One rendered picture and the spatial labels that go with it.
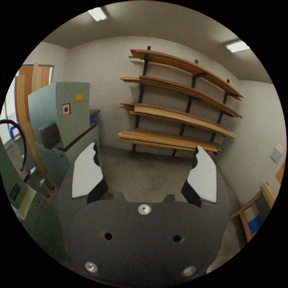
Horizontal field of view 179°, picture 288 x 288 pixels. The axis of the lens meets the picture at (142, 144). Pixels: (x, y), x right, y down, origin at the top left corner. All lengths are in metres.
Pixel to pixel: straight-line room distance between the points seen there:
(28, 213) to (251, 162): 3.16
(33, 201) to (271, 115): 3.36
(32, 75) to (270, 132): 4.51
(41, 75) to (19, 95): 0.62
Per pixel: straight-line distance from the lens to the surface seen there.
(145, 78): 1.38
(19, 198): 0.87
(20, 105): 2.10
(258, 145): 2.55
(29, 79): 2.28
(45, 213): 0.92
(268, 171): 2.46
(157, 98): 1.90
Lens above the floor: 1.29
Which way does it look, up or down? 30 degrees down
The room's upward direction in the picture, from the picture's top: 9 degrees clockwise
